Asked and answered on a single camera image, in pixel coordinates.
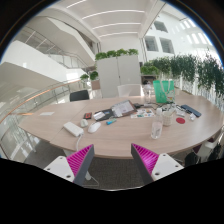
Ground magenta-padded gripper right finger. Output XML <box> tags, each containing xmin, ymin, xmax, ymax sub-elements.
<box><xmin>130</xmin><ymin>143</ymin><xmax>185</xmax><ymax>186</ymax></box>

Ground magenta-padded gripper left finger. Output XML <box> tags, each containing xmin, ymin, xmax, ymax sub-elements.
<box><xmin>43</xmin><ymin>143</ymin><xmax>96</xmax><ymax>187</ymax></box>

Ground clear plastic water bottle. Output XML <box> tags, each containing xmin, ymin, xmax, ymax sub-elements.
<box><xmin>150</xmin><ymin>107</ymin><xmax>164</xmax><ymax>140</ymax></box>

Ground white computer mouse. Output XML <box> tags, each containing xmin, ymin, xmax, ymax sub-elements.
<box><xmin>87</xmin><ymin>121</ymin><xmax>102</xmax><ymax>134</ymax></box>

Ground white grid-pattern cup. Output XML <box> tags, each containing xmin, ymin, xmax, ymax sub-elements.
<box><xmin>161</xmin><ymin>110</ymin><xmax>175</xmax><ymax>127</ymax></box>

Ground colourful sticker sheet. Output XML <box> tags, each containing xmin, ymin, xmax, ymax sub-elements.
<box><xmin>130</xmin><ymin>108</ymin><xmax>156</xmax><ymax>120</ymax></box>

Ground blue-green marker pen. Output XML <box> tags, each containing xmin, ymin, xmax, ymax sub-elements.
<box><xmin>105</xmin><ymin>118</ymin><xmax>118</xmax><ymax>126</ymax></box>

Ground black flat case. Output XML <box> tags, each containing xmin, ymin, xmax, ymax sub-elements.
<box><xmin>94</xmin><ymin>109</ymin><xmax>114</xmax><ymax>122</ymax></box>

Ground dark blue keyboard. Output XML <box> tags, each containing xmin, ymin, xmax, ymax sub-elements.
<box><xmin>180</xmin><ymin>104</ymin><xmax>203</xmax><ymax>118</ymax></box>

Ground black chair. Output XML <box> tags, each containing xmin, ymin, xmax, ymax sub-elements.
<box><xmin>69</xmin><ymin>89</ymin><xmax>91</xmax><ymax>102</ymax></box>

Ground clear tumbler with lid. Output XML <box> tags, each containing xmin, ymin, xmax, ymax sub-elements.
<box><xmin>143</xmin><ymin>83</ymin><xmax>153</xmax><ymax>104</ymax></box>

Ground green cat-print tote bag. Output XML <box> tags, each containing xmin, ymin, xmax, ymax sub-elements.
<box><xmin>152</xmin><ymin>79</ymin><xmax>176</xmax><ymax>104</ymax></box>

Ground glass railing with wooden handrail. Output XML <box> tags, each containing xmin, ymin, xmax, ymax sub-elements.
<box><xmin>0</xmin><ymin>78</ymin><xmax>83</xmax><ymax>161</ymax></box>

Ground brown planter with bushes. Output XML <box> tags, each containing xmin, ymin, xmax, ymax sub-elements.
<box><xmin>79</xmin><ymin>70</ymin><xmax>101</xmax><ymax>91</ymax></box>

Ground white cabinet topped with plants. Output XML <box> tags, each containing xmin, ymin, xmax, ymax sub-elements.
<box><xmin>94</xmin><ymin>48</ymin><xmax>142</xmax><ymax>99</ymax></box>

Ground row of green hedge plants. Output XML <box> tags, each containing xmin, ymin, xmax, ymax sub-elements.
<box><xmin>139</xmin><ymin>49</ymin><xmax>224</xmax><ymax>101</ymax></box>

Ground ceiling light strips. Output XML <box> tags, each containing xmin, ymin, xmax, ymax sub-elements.
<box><xmin>65</xmin><ymin>0</ymin><xmax>146</xmax><ymax>38</ymax></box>

